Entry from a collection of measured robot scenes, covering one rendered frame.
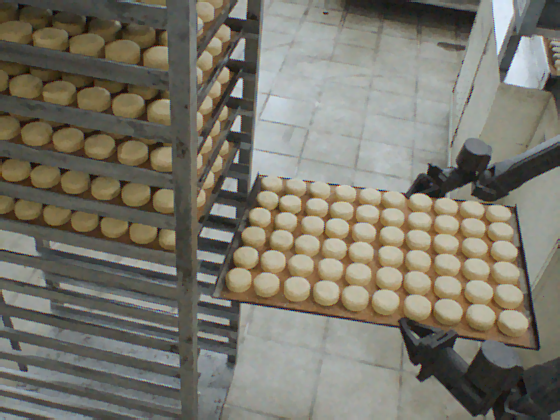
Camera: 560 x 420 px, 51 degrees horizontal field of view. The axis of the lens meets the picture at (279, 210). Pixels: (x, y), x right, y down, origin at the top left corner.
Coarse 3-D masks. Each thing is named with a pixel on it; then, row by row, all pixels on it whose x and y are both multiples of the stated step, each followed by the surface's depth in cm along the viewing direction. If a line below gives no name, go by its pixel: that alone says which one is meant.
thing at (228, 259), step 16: (256, 176) 139; (256, 192) 136; (512, 208) 132; (240, 224) 127; (512, 224) 128; (224, 272) 116; (528, 272) 115; (528, 288) 113; (256, 304) 110; (528, 304) 110; (352, 320) 107; (368, 320) 107; (528, 320) 107; (464, 336) 104
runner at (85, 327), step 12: (0, 312) 126; (12, 312) 125; (24, 312) 124; (36, 312) 127; (48, 324) 125; (60, 324) 124; (72, 324) 123; (84, 324) 123; (96, 324) 126; (108, 336) 124; (120, 336) 123; (132, 336) 122; (144, 336) 125; (156, 348) 123; (168, 348) 122
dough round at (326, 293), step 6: (318, 282) 111; (324, 282) 111; (330, 282) 111; (318, 288) 110; (324, 288) 110; (330, 288) 110; (336, 288) 110; (318, 294) 109; (324, 294) 109; (330, 294) 109; (336, 294) 109; (318, 300) 109; (324, 300) 108; (330, 300) 108; (336, 300) 110
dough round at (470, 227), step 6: (462, 222) 125; (468, 222) 125; (474, 222) 125; (480, 222) 125; (462, 228) 124; (468, 228) 124; (474, 228) 124; (480, 228) 124; (468, 234) 123; (474, 234) 123; (480, 234) 123
